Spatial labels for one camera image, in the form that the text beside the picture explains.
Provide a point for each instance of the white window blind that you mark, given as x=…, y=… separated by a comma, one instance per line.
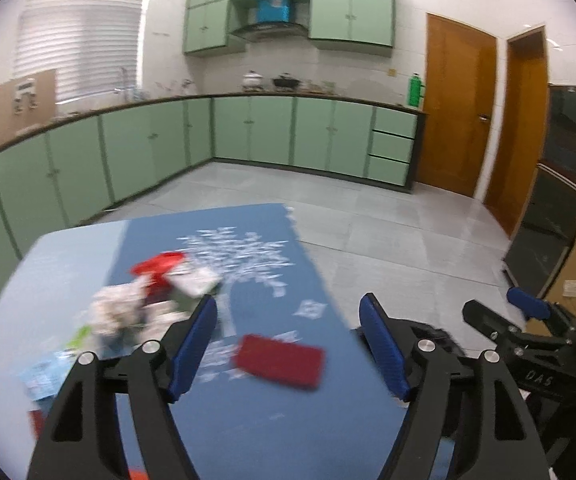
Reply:
x=80, y=35

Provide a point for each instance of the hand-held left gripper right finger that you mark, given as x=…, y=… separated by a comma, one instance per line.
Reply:
x=385, y=350

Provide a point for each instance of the dark glass display cabinet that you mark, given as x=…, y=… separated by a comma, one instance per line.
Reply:
x=552, y=200

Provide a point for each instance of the round light blue table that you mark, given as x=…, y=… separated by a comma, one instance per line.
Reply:
x=63, y=270

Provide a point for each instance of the plain wooden door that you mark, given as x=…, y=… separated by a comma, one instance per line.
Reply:
x=517, y=130

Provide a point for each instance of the brown cardboard board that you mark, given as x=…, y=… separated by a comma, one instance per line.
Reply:
x=25, y=105

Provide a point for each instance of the white cooking pot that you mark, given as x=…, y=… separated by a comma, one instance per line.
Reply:
x=252, y=81

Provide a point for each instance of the white tissue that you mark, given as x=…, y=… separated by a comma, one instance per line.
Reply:
x=115, y=307

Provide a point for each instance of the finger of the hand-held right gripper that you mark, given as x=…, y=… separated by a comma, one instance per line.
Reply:
x=527, y=303
x=482, y=317

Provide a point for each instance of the green base cabinets with countertop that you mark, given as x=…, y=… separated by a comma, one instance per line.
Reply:
x=268, y=130

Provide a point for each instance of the steel range hood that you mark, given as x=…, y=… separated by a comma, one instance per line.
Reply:
x=268, y=31

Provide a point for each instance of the blue box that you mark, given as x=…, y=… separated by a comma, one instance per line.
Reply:
x=275, y=9

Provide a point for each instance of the black wok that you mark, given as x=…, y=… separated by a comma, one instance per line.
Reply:
x=283, y=82

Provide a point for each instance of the red plastic bag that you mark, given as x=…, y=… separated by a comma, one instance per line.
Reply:
x=160, y=265

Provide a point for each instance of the steel kitchen faucet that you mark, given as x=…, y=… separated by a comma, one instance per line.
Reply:
x=124, y=82

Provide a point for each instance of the light blue wrapper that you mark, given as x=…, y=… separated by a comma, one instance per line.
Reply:
x=48, y=372

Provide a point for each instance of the dark red packet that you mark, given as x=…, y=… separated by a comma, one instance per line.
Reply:
x=280, y=360

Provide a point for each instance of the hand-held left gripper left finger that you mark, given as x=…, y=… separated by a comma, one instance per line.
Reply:
x=193, y=350

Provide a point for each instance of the green wall cabinets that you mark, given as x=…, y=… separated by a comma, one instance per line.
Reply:
x=347, y=10

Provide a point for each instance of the green thermos jug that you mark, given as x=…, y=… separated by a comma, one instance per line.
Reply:
x=415, y=91

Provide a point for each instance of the blue tree print table mat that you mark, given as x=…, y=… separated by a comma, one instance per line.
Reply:
x=278, y=285

